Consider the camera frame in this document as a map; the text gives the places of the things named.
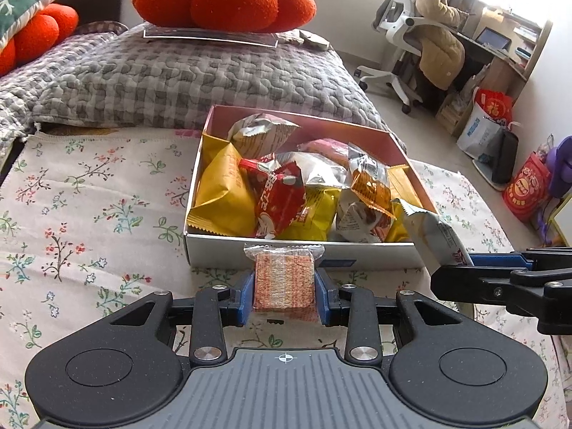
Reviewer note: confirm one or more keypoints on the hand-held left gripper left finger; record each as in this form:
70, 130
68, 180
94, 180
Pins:
246, 299

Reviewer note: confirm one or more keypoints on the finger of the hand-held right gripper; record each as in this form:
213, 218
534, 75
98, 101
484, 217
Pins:
482, 283
496, 260

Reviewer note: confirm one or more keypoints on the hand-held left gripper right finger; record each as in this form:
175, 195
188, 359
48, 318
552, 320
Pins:
321, 301

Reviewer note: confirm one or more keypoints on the clear red wafer packet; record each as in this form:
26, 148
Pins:
281, 281

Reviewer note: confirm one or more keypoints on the white cardboard box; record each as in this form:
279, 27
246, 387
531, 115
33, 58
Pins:
214, 248

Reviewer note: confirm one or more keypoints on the small yellow printed snack packet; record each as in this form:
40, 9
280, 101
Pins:
313, 214

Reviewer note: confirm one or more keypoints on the red snack packet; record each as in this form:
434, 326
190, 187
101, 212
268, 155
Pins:
277, 196

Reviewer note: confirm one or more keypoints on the orange patterned clear snack packet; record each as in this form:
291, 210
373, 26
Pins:
371, 187

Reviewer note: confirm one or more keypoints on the silver foil snack packet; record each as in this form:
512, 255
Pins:
324, 170

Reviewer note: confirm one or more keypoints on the pink snack packet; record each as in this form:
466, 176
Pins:
326, 149

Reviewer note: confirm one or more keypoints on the yellow framed board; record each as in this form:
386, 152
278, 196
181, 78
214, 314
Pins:
564, 223

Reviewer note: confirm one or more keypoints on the red bag with yellow print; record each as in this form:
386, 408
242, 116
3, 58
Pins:
527, 187

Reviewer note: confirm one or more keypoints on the white nut print snack packet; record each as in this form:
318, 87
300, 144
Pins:
357, 221
259, 134

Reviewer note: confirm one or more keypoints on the black bag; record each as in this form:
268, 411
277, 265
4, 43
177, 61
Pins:
506, 156

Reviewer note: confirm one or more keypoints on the white paper bag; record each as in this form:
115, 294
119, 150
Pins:
478, 134

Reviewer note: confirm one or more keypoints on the red gift bag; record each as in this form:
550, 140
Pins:
494, 105

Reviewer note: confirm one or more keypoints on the floral printed cloth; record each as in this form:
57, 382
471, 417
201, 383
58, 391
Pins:
89, 210

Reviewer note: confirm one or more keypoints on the wooden desk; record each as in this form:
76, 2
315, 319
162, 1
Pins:
505, 69

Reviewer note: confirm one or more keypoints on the tan coat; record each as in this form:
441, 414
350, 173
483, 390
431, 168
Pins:
440, 49

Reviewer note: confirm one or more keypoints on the grey tablet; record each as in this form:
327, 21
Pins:
491, 39

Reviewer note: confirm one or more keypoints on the grey quilted pillow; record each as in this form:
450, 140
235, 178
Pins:
178, 76

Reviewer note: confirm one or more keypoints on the white office chair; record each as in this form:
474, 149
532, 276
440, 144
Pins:
393, 13

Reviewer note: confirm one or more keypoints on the clear acrylic board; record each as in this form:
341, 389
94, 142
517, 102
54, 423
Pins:
201, 35

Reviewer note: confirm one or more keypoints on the dark grey sofa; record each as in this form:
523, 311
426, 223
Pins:
98, 4

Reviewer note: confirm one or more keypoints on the small orange pumpkin cushion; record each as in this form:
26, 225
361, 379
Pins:
40, 31

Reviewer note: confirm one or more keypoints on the green leaf print cushion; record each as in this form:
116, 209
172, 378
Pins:
27, 0

